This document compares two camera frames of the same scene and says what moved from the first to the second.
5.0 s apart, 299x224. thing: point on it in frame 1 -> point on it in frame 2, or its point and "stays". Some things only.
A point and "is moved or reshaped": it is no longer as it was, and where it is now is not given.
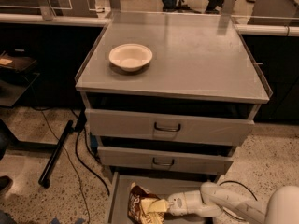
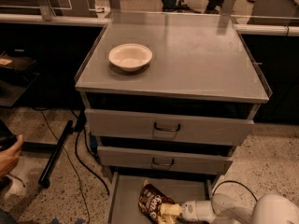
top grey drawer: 197,128 stays
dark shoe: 6,184 stays
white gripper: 176,203 -> 191,211
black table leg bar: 45,176 stays
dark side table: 19,70 stays
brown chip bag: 135,214 is moved or reshaped
